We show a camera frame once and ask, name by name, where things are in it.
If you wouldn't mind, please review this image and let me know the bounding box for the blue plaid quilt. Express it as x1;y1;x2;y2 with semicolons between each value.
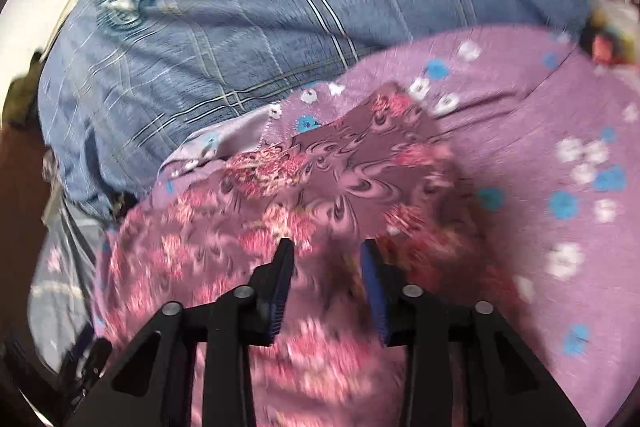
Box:
37;0;596;220

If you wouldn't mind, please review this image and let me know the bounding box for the reddish brown headboard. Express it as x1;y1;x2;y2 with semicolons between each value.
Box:
0;127;66;343

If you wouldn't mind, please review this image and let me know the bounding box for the grey star-print pillow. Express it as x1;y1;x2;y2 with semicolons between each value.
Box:
27;199;111;375

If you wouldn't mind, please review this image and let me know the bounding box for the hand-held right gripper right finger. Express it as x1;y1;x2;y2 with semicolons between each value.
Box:
361;238;588;427

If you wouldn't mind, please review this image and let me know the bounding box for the purple flowered bedsheet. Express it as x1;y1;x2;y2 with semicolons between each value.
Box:
160;24;640;427

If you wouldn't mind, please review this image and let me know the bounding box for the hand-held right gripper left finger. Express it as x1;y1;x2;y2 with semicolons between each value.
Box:
65;238;296;427

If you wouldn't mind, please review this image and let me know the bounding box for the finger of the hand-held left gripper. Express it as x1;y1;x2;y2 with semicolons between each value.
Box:
50;336;115;413

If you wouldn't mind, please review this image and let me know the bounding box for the brown clothes heap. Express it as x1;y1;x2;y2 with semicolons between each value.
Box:
7;52;51;132

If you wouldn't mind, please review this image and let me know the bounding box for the purple floral shirt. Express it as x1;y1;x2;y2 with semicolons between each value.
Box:
95;82;501;427

